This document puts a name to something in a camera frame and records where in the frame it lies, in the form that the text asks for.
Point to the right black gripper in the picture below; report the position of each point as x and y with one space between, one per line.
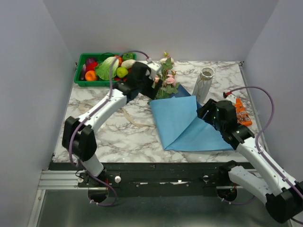
210 105

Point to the green toy cabbage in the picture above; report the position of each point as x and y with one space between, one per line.
107 69

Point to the purple eggplant toy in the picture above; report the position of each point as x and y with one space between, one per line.
82 73

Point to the orange toy carrot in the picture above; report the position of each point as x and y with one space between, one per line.
91 76

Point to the green plastic basket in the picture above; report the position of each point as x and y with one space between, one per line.
100 57

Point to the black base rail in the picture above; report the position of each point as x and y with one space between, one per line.
158 180

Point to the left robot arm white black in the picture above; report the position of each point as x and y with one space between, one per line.
79 133

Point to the green lime toy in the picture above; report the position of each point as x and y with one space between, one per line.
121 72

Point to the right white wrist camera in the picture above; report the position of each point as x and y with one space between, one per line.
229 96

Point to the pink rose stem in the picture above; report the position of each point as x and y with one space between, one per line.
170 83
161 93

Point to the white radish toy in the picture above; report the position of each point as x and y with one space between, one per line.
128 63

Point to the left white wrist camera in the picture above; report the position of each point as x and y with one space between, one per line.
155 68

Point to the cream ribbon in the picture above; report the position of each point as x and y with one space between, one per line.
83 108

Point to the purple onion toy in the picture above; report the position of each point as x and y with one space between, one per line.
90 61

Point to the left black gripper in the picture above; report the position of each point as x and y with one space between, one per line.
150 93

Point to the cream rose stem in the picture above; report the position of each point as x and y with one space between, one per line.
167 62

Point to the orange packet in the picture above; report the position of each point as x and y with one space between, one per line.
242 115

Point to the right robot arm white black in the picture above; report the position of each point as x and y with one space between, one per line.
281 193

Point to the red chili toy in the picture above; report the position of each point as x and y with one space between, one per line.
120 79

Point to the blue wrapping paper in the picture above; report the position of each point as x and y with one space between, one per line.
180 129

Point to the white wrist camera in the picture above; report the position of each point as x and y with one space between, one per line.
155 68
229 96

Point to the green bell pepper toy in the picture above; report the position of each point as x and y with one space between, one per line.
128 56

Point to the red tomato toy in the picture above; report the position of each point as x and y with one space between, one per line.
91 66

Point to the white ribbed vase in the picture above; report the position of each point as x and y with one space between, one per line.
203 84

